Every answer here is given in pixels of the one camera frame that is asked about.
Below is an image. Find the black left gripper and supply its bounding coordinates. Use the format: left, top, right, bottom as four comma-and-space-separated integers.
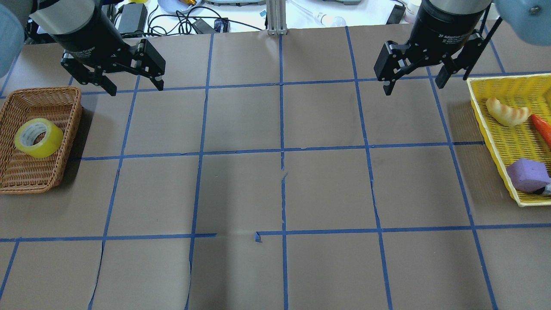
61, 38, 167, 96

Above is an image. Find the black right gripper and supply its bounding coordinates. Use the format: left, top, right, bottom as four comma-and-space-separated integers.
374, 30, 487, 96

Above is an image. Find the yellow tape roll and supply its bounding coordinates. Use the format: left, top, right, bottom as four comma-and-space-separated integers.
13, 118, 64, 158

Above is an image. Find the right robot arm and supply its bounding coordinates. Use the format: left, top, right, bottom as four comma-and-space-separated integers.
374, 0, 551, 96

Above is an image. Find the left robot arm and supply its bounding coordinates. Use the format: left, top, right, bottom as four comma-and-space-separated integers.
0, 0, 166, 96

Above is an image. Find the black power adapter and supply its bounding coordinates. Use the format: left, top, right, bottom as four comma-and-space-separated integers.
386, 4, 406, 24

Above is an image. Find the lavender cup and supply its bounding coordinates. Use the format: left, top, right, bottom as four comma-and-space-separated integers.
404, 0, 422, 24

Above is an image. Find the blue bowl with bottle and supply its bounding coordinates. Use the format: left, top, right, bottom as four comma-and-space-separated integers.
157, 0, 204, 15

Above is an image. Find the yellow toy banana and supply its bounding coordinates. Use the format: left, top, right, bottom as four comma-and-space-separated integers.
486, 97, 532, 127

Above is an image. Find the light bulb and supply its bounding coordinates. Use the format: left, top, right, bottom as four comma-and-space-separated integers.
315, 12, 347, 28

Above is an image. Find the yellow plastic basket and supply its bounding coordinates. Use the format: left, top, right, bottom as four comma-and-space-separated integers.
467, 72, 551, 207

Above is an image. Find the orange toy carrot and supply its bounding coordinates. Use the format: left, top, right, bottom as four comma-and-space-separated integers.
530, 114, 551, 148

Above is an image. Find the brown wicker basket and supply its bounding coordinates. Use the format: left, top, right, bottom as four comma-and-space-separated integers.
0, 86, 83, 195

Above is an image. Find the purple sponge block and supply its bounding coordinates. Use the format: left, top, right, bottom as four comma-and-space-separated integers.
506, 158, 551, 193

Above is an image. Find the aluminium frame post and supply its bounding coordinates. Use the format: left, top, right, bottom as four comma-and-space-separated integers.
266, 0, 288, 35

